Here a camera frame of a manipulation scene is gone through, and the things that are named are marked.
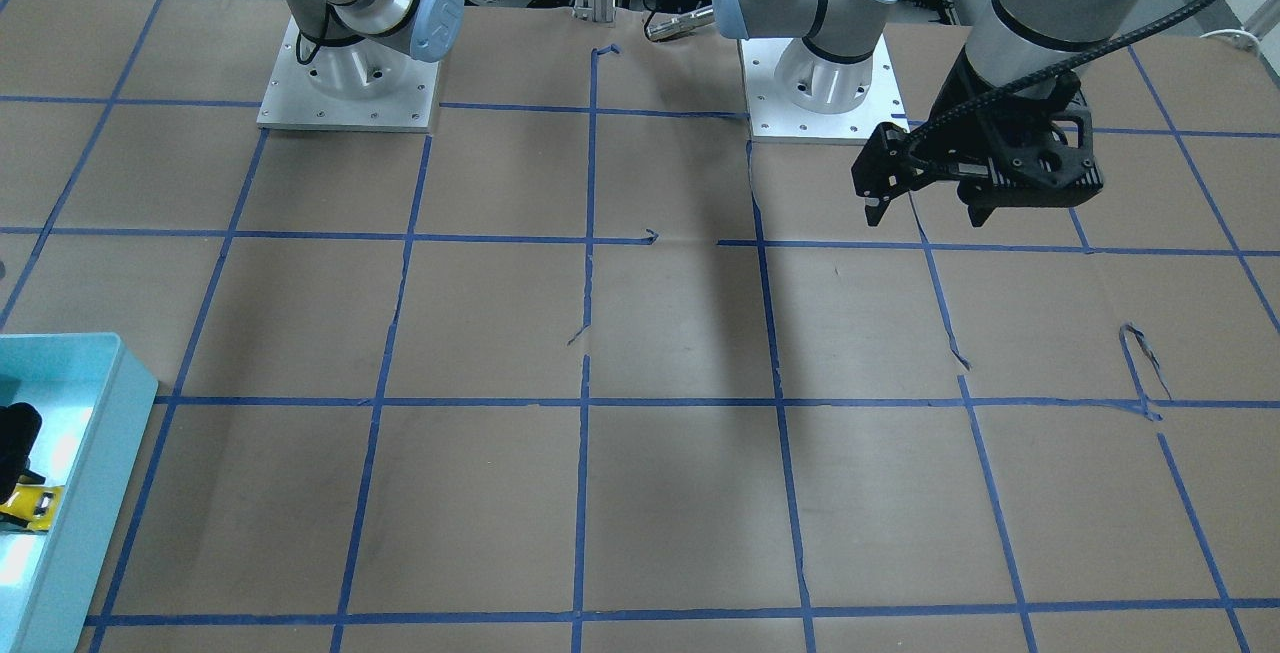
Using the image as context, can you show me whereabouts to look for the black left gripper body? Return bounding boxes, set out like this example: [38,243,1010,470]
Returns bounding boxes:
[851,52,1105,207]

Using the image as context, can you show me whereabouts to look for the turquoise plastic bin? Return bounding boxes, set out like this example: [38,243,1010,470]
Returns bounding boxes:
[1,332,157,652]

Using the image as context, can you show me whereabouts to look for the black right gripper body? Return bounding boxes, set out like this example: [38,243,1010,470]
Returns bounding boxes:
[1,403,45,502]

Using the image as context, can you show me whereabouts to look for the yellow beetle toy car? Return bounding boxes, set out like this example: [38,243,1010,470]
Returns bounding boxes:
[1,483,67,533]

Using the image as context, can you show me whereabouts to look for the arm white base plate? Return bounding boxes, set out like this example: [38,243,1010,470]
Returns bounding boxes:
[256,20,439,134]
[739,37,909,143]

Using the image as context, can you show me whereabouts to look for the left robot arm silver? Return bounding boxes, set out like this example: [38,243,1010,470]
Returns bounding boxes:
[712,0,1216,227]

